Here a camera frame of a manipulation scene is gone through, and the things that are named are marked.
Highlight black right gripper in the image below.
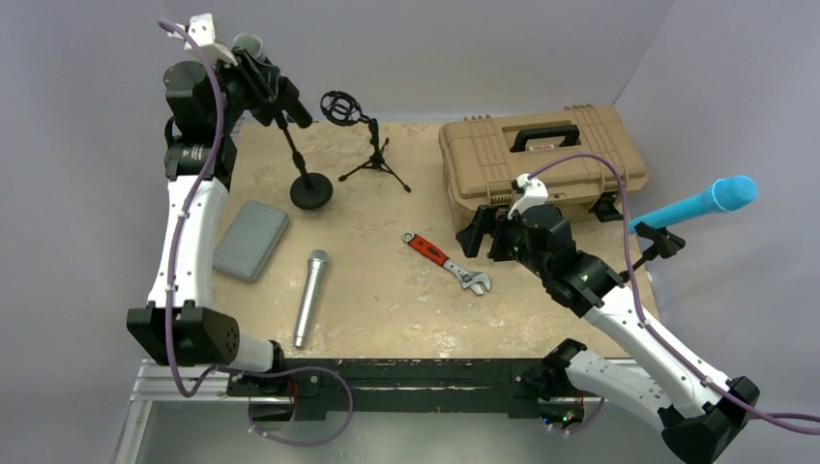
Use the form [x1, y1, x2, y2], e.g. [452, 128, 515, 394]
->
[456, 204, 549, 278]

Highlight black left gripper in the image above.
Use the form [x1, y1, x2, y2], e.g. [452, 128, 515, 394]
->
[197, 46, 276, 134]

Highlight black microphone with mesh head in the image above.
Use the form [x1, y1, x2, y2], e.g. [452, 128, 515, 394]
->
[231, 33, 313, 129]

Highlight black tripod shock mount stand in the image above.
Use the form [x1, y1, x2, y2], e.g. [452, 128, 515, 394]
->
[320, 90, 413, 194]

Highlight black round base mic stand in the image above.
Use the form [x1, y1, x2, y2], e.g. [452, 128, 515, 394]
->
[251, 75, 333, 211]

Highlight silver mesh head microphone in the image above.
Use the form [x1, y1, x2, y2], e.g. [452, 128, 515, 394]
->
[292, 249, 330, 349]

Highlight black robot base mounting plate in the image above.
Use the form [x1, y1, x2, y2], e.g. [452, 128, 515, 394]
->
[226, 358, 582, 421]

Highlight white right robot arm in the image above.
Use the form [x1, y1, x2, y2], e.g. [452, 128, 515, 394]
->
[455, 205, 760, 463]

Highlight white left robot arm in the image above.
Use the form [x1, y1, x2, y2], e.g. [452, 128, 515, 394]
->
[126, 52, 288, 395]

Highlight blue foam covered microphone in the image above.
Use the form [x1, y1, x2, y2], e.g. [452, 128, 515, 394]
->
[629, 175, 758, 235]

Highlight tan plastic tool case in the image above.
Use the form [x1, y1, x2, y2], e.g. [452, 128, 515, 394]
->
[438, 104, 649, 231]

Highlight red handled adjustable wrench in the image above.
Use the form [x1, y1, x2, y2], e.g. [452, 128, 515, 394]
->
[401, 231, 492, 296]

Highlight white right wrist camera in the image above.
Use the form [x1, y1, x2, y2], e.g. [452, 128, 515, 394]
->
[508, 173, 548, 219]

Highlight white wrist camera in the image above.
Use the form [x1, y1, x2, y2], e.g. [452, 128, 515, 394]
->
[167, 13, 238, 67]
[508, 173, 548, 219]

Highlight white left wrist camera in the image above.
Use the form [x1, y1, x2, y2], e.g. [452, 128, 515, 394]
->
[167, 13, 238, 67]

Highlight aluminium table frame rails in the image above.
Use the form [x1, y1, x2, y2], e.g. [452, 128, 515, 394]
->
[111, 117, 296, 464]

